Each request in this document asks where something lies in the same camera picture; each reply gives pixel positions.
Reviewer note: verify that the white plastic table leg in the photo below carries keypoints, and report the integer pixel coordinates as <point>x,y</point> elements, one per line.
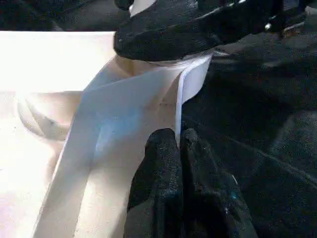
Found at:
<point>142,5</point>

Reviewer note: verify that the black work mat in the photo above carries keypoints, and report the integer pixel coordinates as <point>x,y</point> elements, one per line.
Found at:
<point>262,124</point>

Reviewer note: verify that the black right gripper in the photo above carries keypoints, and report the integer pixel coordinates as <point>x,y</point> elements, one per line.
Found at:
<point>294,15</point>

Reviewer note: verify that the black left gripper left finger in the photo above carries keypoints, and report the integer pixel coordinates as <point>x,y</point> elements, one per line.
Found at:
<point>156,198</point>

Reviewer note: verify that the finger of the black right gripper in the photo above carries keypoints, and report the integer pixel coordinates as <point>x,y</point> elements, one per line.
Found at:
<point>188,29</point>

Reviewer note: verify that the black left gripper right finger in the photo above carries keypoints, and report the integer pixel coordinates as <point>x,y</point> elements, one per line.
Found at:
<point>208,203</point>

